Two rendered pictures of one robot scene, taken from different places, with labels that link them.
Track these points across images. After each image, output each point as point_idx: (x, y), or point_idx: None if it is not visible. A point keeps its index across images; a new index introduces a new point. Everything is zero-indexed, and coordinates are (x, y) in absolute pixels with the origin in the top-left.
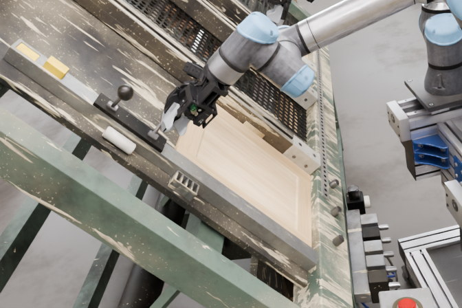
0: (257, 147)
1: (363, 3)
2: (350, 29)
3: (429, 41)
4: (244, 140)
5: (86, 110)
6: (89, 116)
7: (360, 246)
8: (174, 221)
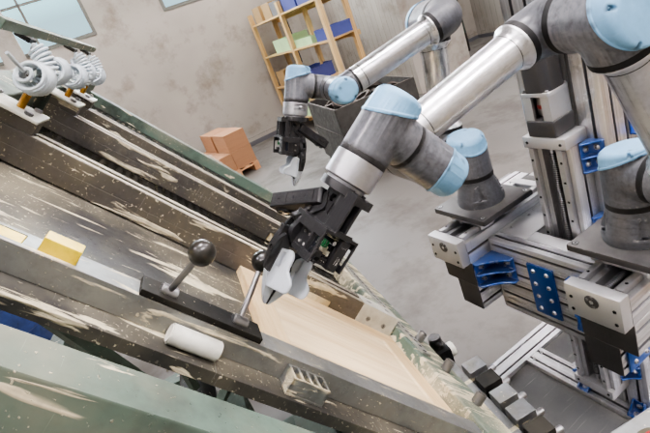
0: (331, 317)
1: (474, 73)
2: (467, 107)
3: None
4: (315, 312)
5: (129, 307)
6: (134, 317)
7: (486, 400)
8: None
